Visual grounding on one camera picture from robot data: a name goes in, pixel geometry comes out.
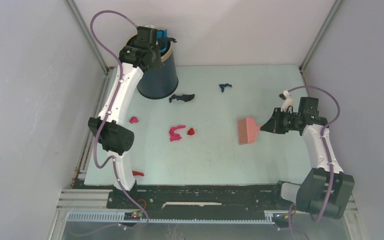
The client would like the blue plastic dustpan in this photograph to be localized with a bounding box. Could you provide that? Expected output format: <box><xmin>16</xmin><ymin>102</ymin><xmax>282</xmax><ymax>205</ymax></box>
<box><xmin>157</xmin><ymin>29</ymin><xmax>168</xmax><ymax>54</ymax></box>

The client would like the pink hand brush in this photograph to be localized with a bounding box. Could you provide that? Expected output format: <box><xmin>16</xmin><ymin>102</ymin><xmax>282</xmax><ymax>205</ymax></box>
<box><xmin>237</xmin><ymin>117</ymin><xmax>261</xmax><ymax>145</ymax></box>

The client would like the long black paper scrap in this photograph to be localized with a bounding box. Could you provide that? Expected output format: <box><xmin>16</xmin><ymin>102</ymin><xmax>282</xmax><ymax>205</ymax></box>
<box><xmin>165</xmin><ymin>37</ymin><xmax>178</xmax><ymax>43</ymax></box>

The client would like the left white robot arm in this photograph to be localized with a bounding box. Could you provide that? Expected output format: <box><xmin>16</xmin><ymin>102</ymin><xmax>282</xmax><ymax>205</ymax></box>
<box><xmin>88</xmin><ymin>25</ymin><xmax>162</xmax><ymax>208</ymax></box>

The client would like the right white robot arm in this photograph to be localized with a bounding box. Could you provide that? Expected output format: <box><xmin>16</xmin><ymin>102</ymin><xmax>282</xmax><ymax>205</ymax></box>
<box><xmin>260</xmin><ymin>93</ymin><xmax>355</xmax><ymax>219</ymax></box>

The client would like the long pink crumpled paper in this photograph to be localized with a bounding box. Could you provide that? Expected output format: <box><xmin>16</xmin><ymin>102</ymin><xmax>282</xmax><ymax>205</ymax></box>
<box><xmin>168</xmin><ymin>125</ymin><xmax>186</xmax><ymax>142</ymax></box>

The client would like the dark blue round trash bin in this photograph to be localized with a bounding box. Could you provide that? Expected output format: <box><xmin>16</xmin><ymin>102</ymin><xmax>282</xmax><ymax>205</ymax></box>
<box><xmin>118</xmin><ymin>33</ymin><xmax>179</xmax><ymax>100</ymax></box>

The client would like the black crumpled paper strip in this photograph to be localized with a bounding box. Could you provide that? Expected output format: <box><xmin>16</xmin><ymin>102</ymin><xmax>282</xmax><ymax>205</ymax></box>
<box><xmin>169</xmin><ymin>94</ymin><xmax>195</xmax><ymax>103</ymax></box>

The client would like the small pink paper ball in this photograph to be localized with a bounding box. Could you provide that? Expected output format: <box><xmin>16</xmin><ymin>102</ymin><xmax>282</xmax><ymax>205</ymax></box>
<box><xmin>129</xmin><ymin>116</ymin><xmax>139</xmax><ymax>124</ymax></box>

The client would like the dark blue paper scrap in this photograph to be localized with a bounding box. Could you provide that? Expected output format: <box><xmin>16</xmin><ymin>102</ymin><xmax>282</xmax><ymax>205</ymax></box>
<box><xmin>218</xmin><ymin>83</ymin><xmax>233</xmax><ymax>93</ymax></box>

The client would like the red paper ball near centre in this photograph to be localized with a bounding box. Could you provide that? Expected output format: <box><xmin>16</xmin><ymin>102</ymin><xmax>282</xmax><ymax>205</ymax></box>
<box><xmin>187</xmin><ymin>128</ymin><xmax>195</xmax><ymax>136</ymax></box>

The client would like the red paper scrap front edge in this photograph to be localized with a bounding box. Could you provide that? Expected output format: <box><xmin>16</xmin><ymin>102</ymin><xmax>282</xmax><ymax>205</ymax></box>
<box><xmin>132</xmin><ymin>170</ymin><xmax>145</xmax><ymax>177</ymax></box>

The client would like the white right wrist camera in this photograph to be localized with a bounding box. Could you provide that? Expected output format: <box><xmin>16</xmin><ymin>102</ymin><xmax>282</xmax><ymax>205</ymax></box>
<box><xmin>278</xmin><ymin>90</ymin><xmax>295</xmax><ymax>113</ymax></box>

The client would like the grey perforated cable tray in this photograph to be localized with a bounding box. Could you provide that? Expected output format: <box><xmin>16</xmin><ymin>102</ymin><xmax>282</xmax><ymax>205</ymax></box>
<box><xmin>66</xmin><ymin>211</ymin><xmax>276</xmax><ymax>224</ymax></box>

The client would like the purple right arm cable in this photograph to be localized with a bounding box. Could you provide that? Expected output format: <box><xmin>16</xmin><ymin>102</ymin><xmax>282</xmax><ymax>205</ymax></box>
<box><xmin>286</xmin><ymin>85</ymin><xmax>341</xmax><ymax>223</ymax></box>

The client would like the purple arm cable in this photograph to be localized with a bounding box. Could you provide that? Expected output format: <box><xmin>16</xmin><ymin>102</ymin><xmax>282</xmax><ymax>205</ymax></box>
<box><xmin>286</xmin><ymin>85</ymin><xmax>341</xmax><ymax>223</ymax></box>
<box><xmin>89</xmin><ymin>9</ymin><xmax>150</xmax><ymax>232</ymax></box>

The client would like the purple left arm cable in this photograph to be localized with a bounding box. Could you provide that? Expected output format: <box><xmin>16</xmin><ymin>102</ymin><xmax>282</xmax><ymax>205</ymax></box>
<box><xmin>89</xmin><ymin>9</ymin><xmax>150</xmax><ymax>232</ymax></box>

